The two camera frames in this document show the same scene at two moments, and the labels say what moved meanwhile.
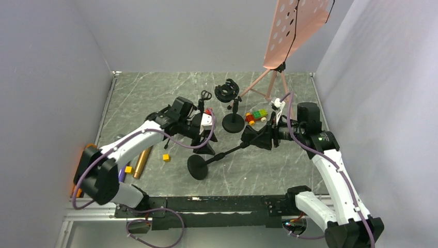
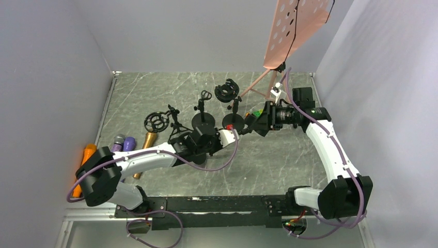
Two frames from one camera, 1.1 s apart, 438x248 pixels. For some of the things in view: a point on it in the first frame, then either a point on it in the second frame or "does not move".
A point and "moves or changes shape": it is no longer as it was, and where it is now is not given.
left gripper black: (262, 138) → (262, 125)
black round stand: (198, 166) moves or changes shape
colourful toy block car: (261, 114) does not move
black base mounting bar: (177, 212) does not move
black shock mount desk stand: (233, 122) does not move
